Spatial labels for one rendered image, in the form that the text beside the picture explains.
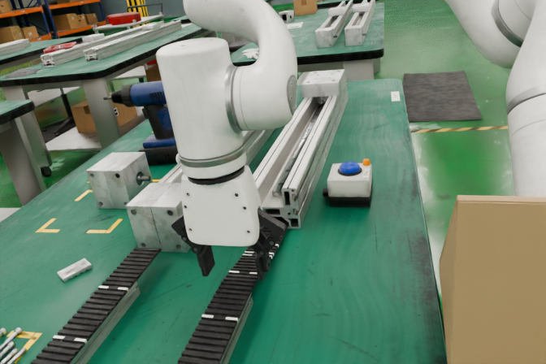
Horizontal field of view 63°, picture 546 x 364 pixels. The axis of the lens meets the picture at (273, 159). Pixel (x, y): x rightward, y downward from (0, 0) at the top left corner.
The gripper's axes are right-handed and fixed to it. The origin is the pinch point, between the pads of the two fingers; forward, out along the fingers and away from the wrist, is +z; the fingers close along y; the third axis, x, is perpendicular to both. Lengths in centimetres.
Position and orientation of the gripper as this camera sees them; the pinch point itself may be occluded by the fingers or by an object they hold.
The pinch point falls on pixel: (234, 266)
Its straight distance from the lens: 65.4
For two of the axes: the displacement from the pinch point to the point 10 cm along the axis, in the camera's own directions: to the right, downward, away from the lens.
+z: 1.3, 9.1, 3.9
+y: 9.6, -0.1, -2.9
